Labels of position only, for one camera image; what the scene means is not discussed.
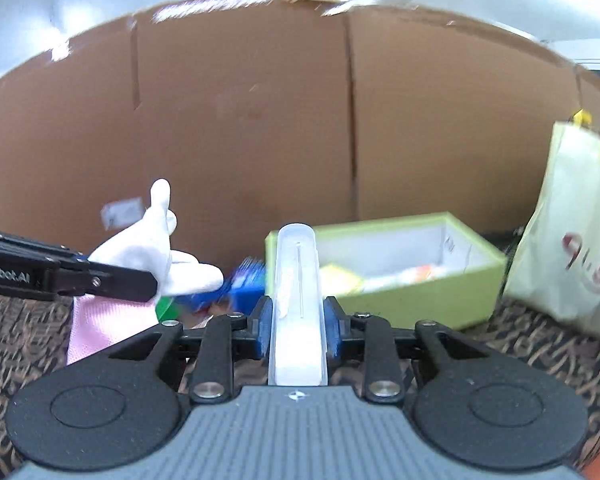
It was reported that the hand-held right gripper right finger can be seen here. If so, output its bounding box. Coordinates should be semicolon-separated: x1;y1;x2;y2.
322;296;492;404

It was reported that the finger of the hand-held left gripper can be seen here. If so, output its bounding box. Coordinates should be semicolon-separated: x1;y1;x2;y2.
42;252;160;305

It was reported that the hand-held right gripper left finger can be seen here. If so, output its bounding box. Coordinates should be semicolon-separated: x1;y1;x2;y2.
107;296;274;404

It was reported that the translucent white plastic case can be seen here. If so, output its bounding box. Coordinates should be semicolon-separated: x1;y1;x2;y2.
266;223;329;387

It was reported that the white and pink plush toy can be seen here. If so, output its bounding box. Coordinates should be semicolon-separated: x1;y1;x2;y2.
87;178;225;307

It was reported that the lime green cardboard box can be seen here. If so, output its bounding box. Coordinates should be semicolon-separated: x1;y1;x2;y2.
265;212;509;332

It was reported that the blue printed packet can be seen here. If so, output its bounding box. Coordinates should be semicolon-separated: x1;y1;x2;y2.
172;256;269;313

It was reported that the pink cloth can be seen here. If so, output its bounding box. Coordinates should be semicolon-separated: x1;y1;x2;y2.
66;294;162;367

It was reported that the green plastic item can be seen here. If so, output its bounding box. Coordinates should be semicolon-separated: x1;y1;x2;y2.
156;294;182;322

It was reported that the orange white packet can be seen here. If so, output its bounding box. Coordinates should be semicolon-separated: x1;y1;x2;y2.
364;264;447;293

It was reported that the large brown cardboard box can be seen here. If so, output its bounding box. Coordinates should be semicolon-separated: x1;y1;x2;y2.
0;0;600;286

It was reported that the brown patterned blanket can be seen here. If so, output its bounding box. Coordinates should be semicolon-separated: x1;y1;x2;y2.
0;292;600;480

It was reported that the white shopping bag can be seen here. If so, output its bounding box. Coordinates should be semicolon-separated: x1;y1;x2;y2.
501;121;600;342

